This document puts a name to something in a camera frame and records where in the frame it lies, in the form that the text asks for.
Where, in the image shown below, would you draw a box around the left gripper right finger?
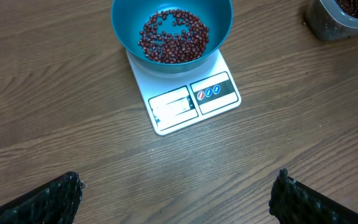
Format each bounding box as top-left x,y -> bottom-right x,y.
268,169 -> 358,224

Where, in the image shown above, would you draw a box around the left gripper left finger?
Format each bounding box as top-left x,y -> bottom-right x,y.
0,172 -> 85,224

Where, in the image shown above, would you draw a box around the white kitchen scale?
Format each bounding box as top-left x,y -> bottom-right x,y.
126,50 -> 241,136

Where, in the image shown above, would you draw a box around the blue bowl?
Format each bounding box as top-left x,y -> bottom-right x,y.
111,0 -> 234,73

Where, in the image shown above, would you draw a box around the red beans in bowl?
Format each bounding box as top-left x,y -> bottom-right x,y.
137,9 -> 209,64

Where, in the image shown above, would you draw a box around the clear plastic container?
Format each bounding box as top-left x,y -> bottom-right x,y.
305,0 -> 358,41

